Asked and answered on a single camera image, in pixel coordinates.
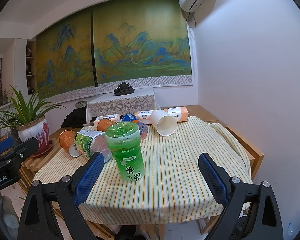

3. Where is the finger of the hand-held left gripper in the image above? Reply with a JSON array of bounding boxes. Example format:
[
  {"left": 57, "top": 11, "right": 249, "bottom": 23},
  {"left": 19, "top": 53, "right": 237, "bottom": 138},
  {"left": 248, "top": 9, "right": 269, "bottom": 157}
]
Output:
[
  {"left": 0, "top": 137, "right": 15, "bottom": 157},
  {"left": 0, "top": 137, "right": 40, "bottom": 167}
]

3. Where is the small orange white box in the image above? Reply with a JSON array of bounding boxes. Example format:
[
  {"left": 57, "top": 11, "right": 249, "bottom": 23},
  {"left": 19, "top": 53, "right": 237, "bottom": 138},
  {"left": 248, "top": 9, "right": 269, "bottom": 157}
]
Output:
[{"left": 93, "top": 113, "right": 122, "bottom": 127}]

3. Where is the white paper cup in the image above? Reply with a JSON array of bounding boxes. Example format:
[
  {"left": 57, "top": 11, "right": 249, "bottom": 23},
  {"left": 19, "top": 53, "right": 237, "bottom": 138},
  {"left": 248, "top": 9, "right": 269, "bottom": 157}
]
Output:
[{"left": 150, "top": 109, "right": 178, "bottom": 137}]

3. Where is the long orange white box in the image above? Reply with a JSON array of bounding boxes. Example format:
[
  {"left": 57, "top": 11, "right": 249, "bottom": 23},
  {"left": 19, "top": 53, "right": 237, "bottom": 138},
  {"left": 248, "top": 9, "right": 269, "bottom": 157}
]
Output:
[{"left": 134, "top": 110, "right": 165, "bottom": 125}]

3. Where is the narrow landscape painting blind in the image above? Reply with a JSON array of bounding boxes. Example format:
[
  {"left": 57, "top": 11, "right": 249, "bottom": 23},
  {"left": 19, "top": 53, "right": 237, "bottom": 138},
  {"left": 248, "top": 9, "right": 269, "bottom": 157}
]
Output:
[{"left": 34, "top": 12, "right": 98, "bottom": 98}]

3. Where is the lace covered side table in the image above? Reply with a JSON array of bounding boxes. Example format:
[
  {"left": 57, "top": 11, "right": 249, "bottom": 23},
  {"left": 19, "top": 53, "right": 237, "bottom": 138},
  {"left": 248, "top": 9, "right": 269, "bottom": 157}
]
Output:
[{"left": 86, "top": 94, "right": 158, "bottom": 126}]

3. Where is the dark tea tray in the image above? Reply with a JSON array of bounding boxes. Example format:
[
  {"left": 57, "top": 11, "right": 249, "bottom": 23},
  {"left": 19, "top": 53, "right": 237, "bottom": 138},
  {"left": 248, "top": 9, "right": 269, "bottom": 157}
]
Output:
[{"left": 114, "top": 86, "right": 136, "bottom": 96}]

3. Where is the clear bottle with blue label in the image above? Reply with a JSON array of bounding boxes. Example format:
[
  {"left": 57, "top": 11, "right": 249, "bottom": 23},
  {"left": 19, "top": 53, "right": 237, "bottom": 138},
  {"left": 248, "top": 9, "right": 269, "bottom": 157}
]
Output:
[{"left": 120, "top": 114, "right": 148, "bottom": 140}]

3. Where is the air conditioner cable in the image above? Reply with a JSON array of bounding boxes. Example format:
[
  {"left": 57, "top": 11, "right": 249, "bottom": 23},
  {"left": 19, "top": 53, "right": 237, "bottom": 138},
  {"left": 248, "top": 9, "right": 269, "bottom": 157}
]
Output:
[{"left": 186, "top": 10, "right": 197, "bottom": 29}]

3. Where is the striped tablecloth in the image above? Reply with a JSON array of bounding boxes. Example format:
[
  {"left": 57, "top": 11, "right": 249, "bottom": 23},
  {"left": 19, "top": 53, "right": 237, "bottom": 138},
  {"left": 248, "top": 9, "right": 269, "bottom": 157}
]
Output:
[{"left": 32, "top": 116, "right": 253, "bottom": 226}]

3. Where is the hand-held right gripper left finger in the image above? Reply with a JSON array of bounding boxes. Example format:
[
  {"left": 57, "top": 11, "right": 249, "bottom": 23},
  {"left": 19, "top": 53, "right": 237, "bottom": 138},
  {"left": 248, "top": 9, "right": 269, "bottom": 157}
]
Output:
[{"left": 17, "top": 151, "right": 105, "bottom": 240}]

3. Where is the orange paper cup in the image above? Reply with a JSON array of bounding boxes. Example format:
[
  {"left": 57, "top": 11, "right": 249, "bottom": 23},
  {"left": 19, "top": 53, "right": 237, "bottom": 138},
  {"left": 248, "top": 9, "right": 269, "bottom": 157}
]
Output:
[
  {"left": 59, "top": 129, "right": 81, "bottom": 158},
  {"left": 96, "top": 118, "right": 118, "bottom": 132}
]

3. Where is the clear bottle with green label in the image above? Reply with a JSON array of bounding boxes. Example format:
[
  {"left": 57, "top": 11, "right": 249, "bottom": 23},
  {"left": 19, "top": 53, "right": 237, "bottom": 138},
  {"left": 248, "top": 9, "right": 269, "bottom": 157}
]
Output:
[{"left": 74, "top": 127, "right": 113, "bottom": 164}]

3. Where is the green leafy plant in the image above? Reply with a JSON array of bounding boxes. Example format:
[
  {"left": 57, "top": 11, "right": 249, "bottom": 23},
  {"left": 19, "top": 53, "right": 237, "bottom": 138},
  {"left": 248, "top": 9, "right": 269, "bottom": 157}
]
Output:
[{"left": 0, "top": 85, "right": 67, "bottom": 142}]

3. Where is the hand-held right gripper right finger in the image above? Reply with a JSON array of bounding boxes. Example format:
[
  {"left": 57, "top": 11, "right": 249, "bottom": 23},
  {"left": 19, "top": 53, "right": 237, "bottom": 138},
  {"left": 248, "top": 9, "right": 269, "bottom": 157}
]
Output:
[{"left": 198, "top": 152, "right": 284, "bottom": 240}]

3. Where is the white and red flower pot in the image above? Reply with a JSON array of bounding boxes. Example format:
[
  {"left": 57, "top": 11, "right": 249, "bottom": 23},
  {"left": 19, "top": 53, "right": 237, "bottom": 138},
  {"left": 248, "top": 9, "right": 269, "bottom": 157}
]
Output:
[{"left": 17, "top": 116, "right": 50, "bottom": 153}]

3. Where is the orange and white bag roll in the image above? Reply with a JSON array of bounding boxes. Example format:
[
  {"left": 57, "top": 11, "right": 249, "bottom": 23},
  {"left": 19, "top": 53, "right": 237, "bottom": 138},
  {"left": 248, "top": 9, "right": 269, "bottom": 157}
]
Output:
[{"left": 164, "top": 106, "right": 189, "bottom": 123}]

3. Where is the white wall shelf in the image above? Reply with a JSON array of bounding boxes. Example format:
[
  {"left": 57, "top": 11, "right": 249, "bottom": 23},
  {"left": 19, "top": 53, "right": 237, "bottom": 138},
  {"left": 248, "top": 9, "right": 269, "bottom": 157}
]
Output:
[{"left": 24, "top": 39, "right": 38, "bottom": 96}]

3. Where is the wooden table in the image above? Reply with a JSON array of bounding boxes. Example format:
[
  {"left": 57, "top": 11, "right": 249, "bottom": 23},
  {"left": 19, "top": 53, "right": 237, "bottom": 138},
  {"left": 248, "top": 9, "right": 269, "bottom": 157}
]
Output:
[{"left": 19, "top": 105, "right": 255, "bottom": 236}]

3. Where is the wide landscape painting blind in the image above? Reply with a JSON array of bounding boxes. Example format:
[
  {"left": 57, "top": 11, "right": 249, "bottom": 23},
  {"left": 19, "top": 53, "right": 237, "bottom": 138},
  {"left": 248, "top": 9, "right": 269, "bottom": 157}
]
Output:
[{"left": 92, "top": 0, "right": 193, "bottom": 92}]

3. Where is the red pot saucer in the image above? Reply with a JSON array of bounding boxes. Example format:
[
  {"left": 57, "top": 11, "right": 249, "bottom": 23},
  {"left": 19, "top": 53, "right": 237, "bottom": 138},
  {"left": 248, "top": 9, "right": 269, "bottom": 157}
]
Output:
[{"left": 30, "top": 140, "right": 54, "bottom": 158}]

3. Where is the upside-down green tea bottle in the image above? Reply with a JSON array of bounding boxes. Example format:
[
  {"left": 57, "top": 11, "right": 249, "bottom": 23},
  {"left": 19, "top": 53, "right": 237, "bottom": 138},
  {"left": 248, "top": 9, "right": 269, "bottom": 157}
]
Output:
[{"left": 105, "top": 121, "right": 146, "bottom": 182}]

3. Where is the black cloth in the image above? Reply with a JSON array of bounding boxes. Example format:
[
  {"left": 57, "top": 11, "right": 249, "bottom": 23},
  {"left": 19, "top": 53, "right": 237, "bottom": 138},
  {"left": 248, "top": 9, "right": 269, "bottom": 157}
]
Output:
[{"left": 61, "top": 108, "right": 88, "bottom": 129}]

